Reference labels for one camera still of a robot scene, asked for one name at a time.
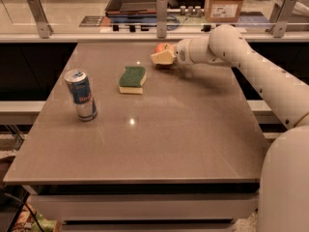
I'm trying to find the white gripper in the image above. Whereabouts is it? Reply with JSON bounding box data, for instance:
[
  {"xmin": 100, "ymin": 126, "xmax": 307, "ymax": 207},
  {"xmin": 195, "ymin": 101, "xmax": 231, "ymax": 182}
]
[{"xmin": 151, "ymin": 39, "xmax": 193, "ymax": 65}]

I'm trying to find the red yellow apple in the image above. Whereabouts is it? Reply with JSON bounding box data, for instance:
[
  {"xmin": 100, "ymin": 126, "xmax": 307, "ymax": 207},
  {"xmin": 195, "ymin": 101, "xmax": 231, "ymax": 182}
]
[{"xmin": 153, "ymin": 43, "xmax": 174, "ymax": 54}]

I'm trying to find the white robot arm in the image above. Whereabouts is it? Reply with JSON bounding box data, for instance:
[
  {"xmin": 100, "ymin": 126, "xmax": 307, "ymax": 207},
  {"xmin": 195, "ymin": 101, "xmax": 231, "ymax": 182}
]
[{"xmin": 151, "ymin": 24, "xmax": 309, "ymax": 232}]

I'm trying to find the green yellow sponge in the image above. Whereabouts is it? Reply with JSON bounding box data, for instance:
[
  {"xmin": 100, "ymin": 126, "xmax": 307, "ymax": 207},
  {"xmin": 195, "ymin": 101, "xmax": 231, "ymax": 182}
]
[{"xmin": 119, "ymin": 67, "xmax": 146, "ymax": 95}]

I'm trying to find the grey open tray box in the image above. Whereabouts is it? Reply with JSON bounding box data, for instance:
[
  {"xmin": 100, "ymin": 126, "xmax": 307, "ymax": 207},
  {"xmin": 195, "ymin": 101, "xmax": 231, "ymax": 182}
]
[{"xmin": 105, "ymin": 0, "xmax": 156, "ymax": 15}]

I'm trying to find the brown cardboard box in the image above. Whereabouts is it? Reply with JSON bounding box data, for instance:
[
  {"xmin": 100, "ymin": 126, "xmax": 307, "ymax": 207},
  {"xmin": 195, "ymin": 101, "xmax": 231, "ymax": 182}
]
[{"xmin": 204, "ymin": 0, "xmax": 244, "ymax": 22}]

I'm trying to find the blue silver energy drink can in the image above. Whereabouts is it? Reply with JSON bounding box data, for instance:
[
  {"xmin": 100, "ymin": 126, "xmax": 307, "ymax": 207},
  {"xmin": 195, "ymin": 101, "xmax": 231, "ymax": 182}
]
[{"xmin": 64, "ymin": 69, "xmax": 98, "ymax": 121}]

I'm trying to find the grey table drawer cabinet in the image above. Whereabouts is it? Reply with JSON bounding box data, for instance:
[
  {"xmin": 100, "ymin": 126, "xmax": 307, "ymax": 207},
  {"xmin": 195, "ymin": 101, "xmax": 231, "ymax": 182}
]
[{"xmin": 27, "ymin": 187, "xmax": 258, "ymax": 232}]

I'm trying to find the glass railing panel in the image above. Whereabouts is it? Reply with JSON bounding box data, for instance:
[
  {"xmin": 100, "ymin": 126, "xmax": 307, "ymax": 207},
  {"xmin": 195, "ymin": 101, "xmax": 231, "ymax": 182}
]
[{"xmin": 0, "ymin": 0, "xmax": 291, "ymax": 35}]

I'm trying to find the green snack bag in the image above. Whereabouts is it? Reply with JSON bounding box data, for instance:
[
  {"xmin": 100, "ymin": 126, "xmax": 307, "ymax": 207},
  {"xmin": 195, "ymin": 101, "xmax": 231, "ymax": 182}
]
[{"xmin": 31, "ymin": 213, "xmax": 58, "ymax": 232}]

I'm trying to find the middle metal glass bracket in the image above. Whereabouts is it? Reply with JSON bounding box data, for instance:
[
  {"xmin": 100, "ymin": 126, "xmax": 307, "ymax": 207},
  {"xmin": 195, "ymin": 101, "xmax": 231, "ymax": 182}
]
[{"xmin": 156, "ymin": 0, "xmax": 168, "ymax": 39}]

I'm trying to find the metal glass bracket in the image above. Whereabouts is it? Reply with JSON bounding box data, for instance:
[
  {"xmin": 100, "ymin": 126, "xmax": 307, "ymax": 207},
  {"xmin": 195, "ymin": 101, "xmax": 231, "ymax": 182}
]
[
  {"xmin": 156, "ymin": 0, "xmax": 168, "ymax": 39},
  {"xmin": 269, "ymin": 0, "xmax": 297, "ymax": 38},
  {"xmin": 26, "ymin": 0, "xmax": 53, "ymax": 39}
]

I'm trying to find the right metal glass bracket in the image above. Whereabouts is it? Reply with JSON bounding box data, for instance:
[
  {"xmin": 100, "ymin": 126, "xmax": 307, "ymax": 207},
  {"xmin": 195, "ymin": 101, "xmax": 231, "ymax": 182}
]
[{"xmin": 269, "ymin": 0, "xmax": 297, "ymax": 38}]

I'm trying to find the left metal glass bracket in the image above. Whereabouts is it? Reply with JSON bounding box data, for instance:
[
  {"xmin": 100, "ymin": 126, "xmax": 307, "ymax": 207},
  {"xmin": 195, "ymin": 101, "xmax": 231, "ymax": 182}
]
[{"xmin": 26, "ymin": 0, "xmax": 53, "ymax": 39}]

